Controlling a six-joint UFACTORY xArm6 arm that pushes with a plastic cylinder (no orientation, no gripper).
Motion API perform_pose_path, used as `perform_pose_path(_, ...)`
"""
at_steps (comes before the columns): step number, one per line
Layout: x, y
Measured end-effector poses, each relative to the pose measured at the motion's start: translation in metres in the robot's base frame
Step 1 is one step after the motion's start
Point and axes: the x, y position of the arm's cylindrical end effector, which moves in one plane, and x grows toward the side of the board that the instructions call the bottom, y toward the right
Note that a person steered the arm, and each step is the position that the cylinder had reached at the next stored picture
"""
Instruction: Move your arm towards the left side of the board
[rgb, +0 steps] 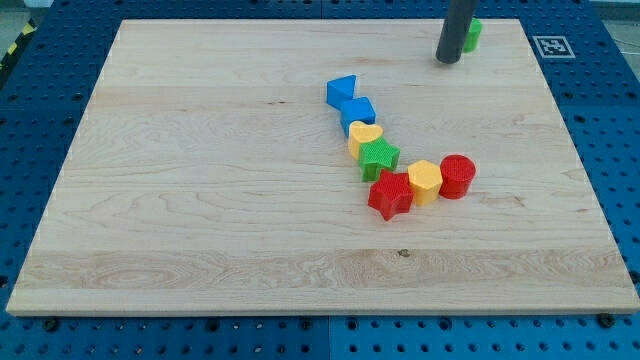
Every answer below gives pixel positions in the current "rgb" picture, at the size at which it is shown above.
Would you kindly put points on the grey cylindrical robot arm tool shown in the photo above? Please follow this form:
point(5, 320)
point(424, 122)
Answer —
point(455, 30)

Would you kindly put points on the light wooden board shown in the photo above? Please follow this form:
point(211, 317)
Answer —
point(208, 176)

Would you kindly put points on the green star block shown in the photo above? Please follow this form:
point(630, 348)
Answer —
point(376, 156)

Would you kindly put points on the yellow heart block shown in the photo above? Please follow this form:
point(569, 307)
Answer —
point(359, 133)

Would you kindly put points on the red star block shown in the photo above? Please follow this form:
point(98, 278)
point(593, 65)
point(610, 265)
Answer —
point(391, 194)

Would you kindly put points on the blue cube block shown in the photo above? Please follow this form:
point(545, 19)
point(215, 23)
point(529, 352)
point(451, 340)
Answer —
point(358, 109)

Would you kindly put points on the blue triangle block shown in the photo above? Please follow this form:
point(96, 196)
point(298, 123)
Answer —
point(340, 90)

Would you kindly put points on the yellow hexagon block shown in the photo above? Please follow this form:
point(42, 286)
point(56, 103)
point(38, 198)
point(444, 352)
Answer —
point(425, 180)

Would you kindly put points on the red cylinder block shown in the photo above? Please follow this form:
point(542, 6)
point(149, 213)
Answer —
point(458, 172)

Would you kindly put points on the green block behind tool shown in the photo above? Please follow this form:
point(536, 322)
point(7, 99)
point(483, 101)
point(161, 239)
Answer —
point(473, 35)

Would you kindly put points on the white fiducial marker tag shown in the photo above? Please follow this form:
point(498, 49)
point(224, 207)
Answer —
point(553, 47)

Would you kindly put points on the black bolt front left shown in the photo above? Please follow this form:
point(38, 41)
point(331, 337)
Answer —
point(50, 325)

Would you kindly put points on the black bolt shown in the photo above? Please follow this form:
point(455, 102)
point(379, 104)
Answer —
point(606, 320)
point(50, 325)

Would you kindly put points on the black bolt front right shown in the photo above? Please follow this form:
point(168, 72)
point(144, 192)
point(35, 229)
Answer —
point(606, 320)

